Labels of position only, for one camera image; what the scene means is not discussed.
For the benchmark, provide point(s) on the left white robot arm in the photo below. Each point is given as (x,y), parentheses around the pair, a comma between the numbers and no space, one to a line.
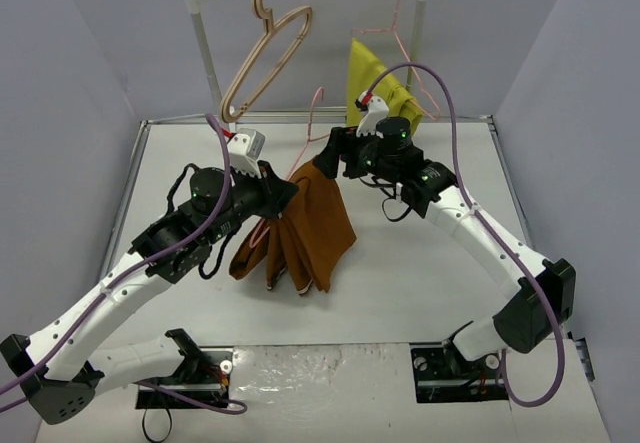
(63,367)

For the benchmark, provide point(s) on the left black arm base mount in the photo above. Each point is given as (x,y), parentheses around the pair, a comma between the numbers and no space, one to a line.
(198,381)

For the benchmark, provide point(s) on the brown trousers with striped waistband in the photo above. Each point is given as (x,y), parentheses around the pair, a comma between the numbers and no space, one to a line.
(307,241)

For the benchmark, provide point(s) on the pink wire hanger holding trousers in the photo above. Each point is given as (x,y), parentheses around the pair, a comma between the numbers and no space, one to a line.
(409,55)

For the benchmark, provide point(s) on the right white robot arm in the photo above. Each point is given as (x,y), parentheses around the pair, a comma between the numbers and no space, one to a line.
(431,190)

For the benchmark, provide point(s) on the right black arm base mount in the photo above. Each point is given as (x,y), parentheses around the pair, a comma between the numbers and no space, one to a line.
(442,376)

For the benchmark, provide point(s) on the yellow-green folded trousers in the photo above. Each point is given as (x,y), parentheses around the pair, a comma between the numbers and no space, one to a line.
(363,69)

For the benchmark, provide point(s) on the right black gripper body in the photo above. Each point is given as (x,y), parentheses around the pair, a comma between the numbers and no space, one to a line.
(343,148)

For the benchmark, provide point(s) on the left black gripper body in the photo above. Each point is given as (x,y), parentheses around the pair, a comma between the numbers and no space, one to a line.
(267,189)

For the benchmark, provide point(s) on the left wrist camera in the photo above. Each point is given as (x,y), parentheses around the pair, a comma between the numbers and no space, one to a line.
(244,149)

